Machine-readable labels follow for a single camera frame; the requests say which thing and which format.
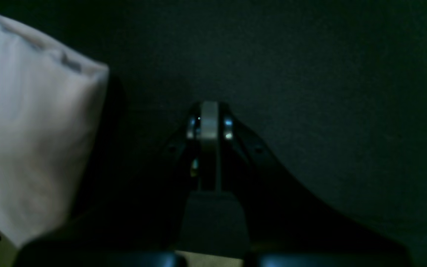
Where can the black table cloth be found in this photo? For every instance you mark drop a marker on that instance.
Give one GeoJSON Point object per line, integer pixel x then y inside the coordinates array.
{"type": "Point", "coordinates": [336, 88]}

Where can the pink T-shirt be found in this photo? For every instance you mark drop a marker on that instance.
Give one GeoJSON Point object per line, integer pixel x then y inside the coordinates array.
{"type": "Point", "coordinates": [51, 100]}

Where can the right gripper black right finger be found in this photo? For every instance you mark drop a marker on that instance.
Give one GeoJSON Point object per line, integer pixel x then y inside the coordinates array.
{"type": "Point", "coordinates": [288, 226]}

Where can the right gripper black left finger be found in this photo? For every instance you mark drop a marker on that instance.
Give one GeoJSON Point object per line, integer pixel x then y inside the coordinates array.
{"type": "Point", "coordinates": [136, 226]}

